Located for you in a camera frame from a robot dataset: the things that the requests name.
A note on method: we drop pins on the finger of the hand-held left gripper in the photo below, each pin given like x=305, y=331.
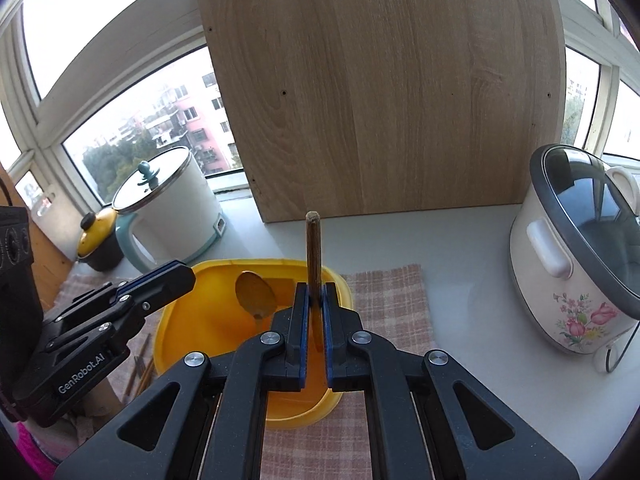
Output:
x=160, y=285

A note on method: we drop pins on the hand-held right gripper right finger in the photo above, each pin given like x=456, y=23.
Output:
x=326, y=340

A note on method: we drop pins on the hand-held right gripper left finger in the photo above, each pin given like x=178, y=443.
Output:
x=303, y=340

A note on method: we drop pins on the yellow plastic container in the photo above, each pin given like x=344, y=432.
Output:
x=210, y=300

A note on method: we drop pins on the person's left forearm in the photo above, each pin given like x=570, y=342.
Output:
x=97, y=410

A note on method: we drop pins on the metal spoon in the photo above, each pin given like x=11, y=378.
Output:
x=255, y=292

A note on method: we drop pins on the pink plaid cloth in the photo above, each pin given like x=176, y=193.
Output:
x=390, y=300

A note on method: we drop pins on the white teal electric pot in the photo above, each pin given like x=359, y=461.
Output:
x=175, y=205

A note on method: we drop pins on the small yellow-lidded black pot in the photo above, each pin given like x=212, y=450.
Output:
x=97, y=232

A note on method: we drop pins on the pink clothing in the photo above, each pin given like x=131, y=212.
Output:
x=35, y=445

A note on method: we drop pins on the brown wooden cutting board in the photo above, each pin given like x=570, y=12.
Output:
x=47, y=270

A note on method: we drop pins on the white cutting board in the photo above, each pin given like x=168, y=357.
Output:
x=55, y=225

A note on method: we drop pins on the floral white rice cooker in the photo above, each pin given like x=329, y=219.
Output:
x=560, y=300

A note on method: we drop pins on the large wooden board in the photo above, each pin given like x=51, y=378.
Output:
x=390, y=100

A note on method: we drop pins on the white window frame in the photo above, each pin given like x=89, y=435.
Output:
x=125, y=55

